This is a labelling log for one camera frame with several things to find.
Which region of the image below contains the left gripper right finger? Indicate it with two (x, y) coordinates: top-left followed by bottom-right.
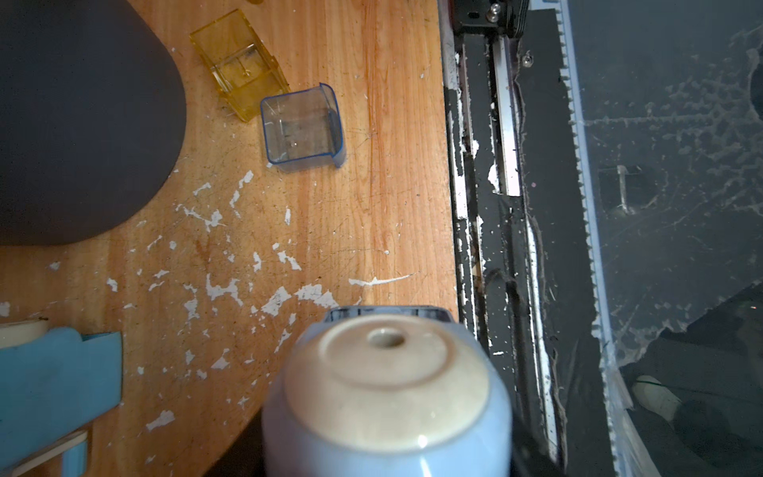
(511, 421), (565, 477)

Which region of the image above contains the yellow clear shavings tray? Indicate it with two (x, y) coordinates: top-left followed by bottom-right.
(190, 9), (290, 122)

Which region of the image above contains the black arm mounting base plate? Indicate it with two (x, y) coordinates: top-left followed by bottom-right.
(438, 1), (615, 476)

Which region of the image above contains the light blue sharpener front row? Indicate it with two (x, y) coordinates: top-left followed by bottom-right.
(261, 307), (513, 476)

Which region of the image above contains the blue sharpener back row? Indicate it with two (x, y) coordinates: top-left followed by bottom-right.
(1, 318), (122, 476)

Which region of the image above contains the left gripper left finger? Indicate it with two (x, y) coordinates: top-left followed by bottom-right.
(204, 411), (265, 477)

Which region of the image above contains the dark grey garbage bin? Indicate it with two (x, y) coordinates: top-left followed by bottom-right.
(1, 1), (187, 246)

